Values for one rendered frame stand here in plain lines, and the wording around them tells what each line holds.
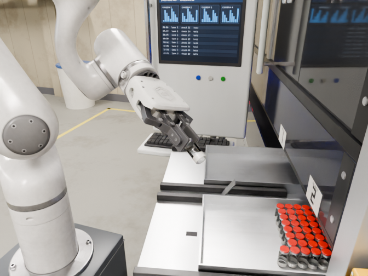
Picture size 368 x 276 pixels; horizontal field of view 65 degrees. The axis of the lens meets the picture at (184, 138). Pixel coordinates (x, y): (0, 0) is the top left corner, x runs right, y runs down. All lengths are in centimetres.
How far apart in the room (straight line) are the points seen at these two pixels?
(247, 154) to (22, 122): 87
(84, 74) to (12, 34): 545
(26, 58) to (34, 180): 536
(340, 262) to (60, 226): 57
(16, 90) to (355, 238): 61
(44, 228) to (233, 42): 107
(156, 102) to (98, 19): 442
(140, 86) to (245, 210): 50
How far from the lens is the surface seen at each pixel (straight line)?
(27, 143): 55
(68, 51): 61
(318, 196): 72
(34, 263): 77
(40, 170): 66
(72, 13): 60
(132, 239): 209
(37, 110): 54
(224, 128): 150
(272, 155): 121
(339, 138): 63
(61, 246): 74
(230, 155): 117
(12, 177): 67
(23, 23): 584
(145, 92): 54
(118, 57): 63
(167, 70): 147
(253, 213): 88
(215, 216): 85
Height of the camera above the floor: 142
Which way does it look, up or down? 24 degrees down
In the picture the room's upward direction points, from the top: straight up
